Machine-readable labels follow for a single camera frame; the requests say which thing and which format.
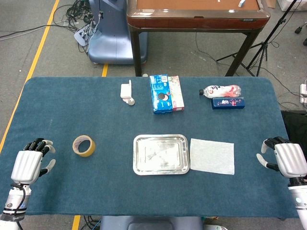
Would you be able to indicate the pink floral box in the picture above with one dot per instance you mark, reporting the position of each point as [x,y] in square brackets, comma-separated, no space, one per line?
[178,95]

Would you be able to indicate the yellow tape roll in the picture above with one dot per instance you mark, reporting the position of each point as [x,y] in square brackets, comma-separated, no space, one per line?
[90,152]

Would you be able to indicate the white paper sheet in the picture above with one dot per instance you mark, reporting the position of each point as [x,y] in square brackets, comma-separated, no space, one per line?
[212,157]

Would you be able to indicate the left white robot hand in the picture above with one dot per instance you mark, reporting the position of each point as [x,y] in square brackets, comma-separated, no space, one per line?
[26,166]

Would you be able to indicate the black tripod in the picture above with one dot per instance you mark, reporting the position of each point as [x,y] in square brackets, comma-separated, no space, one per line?
[262,46]

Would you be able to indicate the black chair caster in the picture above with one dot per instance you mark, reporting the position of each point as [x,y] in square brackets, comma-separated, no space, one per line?
[298,30]

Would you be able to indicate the blue table cloth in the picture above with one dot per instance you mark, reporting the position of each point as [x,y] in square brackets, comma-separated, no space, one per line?
[72,107]

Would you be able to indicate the blue grey machine base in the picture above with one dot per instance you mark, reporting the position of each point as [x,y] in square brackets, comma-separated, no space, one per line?
[110,45]

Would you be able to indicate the black bag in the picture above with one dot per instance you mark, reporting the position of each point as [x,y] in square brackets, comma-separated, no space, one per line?
[293,124]

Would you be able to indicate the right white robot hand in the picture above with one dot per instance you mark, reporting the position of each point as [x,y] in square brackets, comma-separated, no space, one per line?
[291,160]

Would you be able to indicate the red white plastic bottle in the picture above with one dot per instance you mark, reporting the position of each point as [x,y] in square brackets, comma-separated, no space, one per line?
[220,91]

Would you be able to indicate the silver metal tray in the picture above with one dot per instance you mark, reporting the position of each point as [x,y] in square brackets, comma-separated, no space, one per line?
[160,154]

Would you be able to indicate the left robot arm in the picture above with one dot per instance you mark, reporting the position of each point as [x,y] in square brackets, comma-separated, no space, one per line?
[13,203]

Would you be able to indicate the white power strip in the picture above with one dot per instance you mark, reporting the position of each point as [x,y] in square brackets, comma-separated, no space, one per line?
[303,92]

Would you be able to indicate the white plastic block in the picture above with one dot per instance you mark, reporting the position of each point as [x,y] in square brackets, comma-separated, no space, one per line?
[125,91]

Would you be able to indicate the cardboard box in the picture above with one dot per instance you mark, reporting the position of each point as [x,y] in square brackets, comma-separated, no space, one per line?
[271,3]

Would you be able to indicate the blue white mahjong tile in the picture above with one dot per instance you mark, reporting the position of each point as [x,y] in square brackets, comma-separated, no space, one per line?
[241,3]

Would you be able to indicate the grey robot torso base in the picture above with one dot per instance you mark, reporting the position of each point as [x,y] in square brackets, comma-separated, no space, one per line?
[151,224]

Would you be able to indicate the dark blue long box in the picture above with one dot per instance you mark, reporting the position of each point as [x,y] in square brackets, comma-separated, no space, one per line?
[227,103]

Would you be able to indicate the brown mahjong table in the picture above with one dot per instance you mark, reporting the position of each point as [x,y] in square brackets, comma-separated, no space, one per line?
[192,20]

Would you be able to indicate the blue cookie box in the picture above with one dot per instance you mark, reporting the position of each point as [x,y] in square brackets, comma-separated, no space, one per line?
[160,95]

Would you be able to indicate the white floor socket strip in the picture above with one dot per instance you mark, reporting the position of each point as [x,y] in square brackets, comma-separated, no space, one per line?
[81,34]

